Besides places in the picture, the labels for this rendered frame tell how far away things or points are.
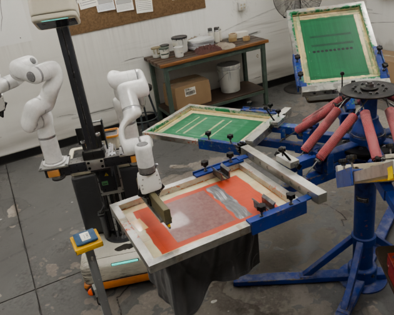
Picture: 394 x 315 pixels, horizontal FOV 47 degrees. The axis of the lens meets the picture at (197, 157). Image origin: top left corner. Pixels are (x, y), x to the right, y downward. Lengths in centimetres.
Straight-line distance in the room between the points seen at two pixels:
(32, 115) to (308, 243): 218
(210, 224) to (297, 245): 150
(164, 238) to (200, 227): 18
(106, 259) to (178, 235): 120
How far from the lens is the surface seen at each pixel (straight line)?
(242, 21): 653
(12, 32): 560
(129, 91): 208
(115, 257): 320
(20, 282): 378
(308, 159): 245
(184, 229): 212
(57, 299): 348
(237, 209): 220
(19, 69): 236
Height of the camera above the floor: 215
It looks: 26 degrees down
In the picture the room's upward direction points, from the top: 8 degrees counter-clockwise
